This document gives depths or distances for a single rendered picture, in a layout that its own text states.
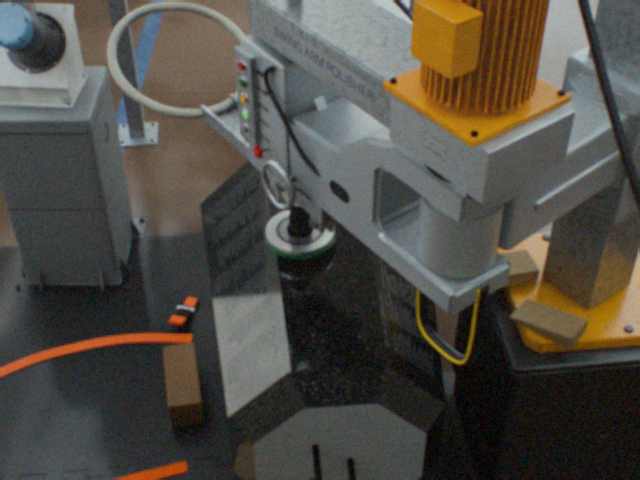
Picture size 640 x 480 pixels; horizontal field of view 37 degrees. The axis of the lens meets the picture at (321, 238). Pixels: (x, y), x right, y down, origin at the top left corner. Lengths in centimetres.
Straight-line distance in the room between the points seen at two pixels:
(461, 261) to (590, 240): 69
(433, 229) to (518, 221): 22
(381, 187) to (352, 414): 68
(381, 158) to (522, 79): 45
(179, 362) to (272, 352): 96
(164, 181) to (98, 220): 84
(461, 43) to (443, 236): 55
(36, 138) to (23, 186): 25
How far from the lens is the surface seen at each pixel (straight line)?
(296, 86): 251
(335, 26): 232
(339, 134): 246
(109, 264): 409
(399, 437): 275
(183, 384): 356
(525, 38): 191
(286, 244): 290
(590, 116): 248
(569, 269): 295
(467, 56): 184
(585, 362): 289
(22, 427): 372
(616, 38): 252
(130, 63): 479
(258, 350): 278
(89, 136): 370
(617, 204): 266
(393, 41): 226
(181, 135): 502
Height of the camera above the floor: 281
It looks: 41 degrees down
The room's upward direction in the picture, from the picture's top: straight up
